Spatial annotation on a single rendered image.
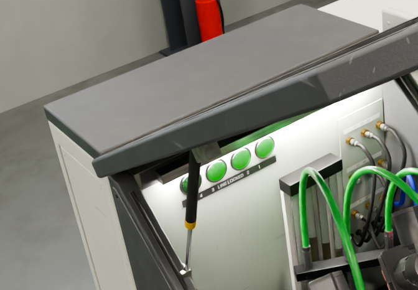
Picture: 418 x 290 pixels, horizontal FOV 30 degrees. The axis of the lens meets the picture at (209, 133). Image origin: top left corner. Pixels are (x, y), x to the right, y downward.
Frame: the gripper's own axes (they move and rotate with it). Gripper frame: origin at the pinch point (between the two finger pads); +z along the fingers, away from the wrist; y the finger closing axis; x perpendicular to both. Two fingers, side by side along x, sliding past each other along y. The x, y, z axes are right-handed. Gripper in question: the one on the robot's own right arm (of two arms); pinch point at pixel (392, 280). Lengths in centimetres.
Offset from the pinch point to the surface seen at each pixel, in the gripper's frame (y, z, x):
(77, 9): 237, 340, 11
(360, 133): 32.4, 22.0, -13.9
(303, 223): 16.8, 16.7, 7.1
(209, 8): 204, 321, -69
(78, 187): 40, 24, 49
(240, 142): 34.1, 4.3, 16.8
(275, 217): 20.8, 24.5, 10.5
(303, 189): 22.1, 7.8, 7.3
